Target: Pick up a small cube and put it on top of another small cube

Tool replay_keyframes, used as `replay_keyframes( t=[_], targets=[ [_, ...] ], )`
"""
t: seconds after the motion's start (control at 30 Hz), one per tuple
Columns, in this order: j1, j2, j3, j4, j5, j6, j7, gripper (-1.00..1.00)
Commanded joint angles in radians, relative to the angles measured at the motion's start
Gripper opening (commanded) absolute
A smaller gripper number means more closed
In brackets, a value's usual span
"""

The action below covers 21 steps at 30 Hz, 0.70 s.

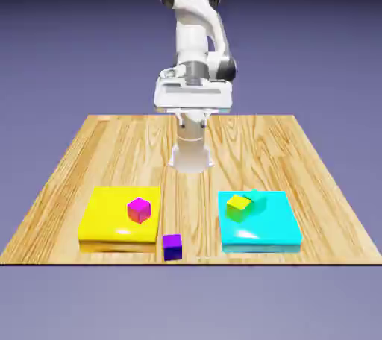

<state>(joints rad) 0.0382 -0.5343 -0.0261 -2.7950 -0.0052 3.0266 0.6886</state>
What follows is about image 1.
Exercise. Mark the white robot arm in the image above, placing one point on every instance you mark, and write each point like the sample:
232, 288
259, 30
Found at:
194, 32

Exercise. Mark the small purple cube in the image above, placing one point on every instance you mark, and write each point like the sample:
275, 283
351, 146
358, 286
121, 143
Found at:
172, 247

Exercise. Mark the small magenta cube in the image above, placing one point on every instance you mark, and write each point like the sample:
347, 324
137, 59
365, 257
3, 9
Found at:
139, 210

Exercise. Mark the small teal cube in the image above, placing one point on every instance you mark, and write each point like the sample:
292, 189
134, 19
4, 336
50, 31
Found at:
259, 200

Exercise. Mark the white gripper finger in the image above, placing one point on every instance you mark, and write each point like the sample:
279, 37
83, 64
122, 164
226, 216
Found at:
203, 120
181, 120

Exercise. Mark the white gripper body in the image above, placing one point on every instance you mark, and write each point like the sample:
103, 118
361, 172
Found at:
192, 98

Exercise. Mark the large yellow box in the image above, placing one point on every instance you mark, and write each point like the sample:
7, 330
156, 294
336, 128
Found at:
119, 214

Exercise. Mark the large cyan box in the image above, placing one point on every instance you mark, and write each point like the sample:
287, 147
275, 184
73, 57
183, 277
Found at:
262, 223

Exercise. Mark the small yellow cube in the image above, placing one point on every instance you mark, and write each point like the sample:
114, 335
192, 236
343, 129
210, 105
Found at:
237, 208

